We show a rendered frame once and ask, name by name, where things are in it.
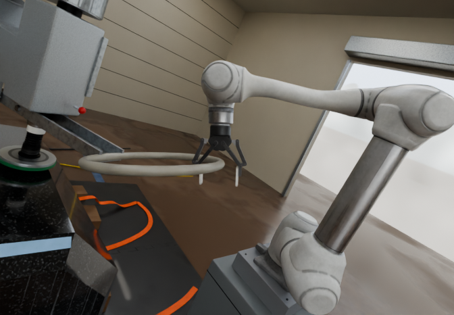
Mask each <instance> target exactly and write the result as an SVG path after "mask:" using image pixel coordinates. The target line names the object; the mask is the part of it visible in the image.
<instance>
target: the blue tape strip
mask: <svg viewBox="0 0 454 315"><path fill-rule="evenodd" d="M71 240H72V237H61V238H54V239H42V240H36V241H23V242H17V243H4V244H0V258H2V257H7V256H16V255H22V254H27V253H36V252H42V251H51V250H56V249H66V248H71Z"/></svg>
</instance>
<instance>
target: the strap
mask: <svg viewBox="0 0 454 315"><path fill-rule="evenodd" d="M94 198H95V201H96V202H98V203H99V204H110V203H116V202H114V201H99V200H98V199H97V198H96V197H95V196H93V195H89V196H84V197H79V200H80V201H81V200H85V199H94ZM116 204H118V203H116ZM134 204H138V205H139V206H140V207H142V209H144V211H145V212H146V213H147V215H148V219H149V221H148V225H147V226H146V227H145V228H144V229H143V230H142V231H141V232H139V233H138V234H136V235H134V236H132V237H130V238H128V239H126V240H123V241H120V242H119V243H115V244H113V245H109V246H106V248H107V250H111V249H115V248H117V247H120V246H123V245H125V244H127V243H130V242H132V241H134V240H136V239H138V238H139V237H142V236H143V235H144V234H145V233H147V232H148V231H149V230H150V228H151V227H152V224H153V218H152V215H151V213H150V211H149V210H148V209H147V208H146V207H145V206H144V205H142V204H141V203H140V202H139V201H138V202H137V201H133V202H131V203H127V204H124V205H120V204H118V205H120V206H122V207H124V208H125V207H129V206H132V205H134ZM197 290H198V289H197V288H196V287H194V286H193V287H192V288H191V290H190V291H189V292H188V293H187V294H186V295H185V296H184V297H183V298H182V299H180V300H179V301H177V302H176V303H175V304H173V305H172V306H170V307H169V308H167V309H165V310H164V311H162V312H160V313H158V314H156V315H170V314H172V313H173V312H175V311H176V310H178V309H179V308H181V307H182V306H183V305H184V304H185V303H186V302H187V301H189V300H190V299H191V297H192V296H193V295H194V294H195V293H196V292H197Z"/></svg>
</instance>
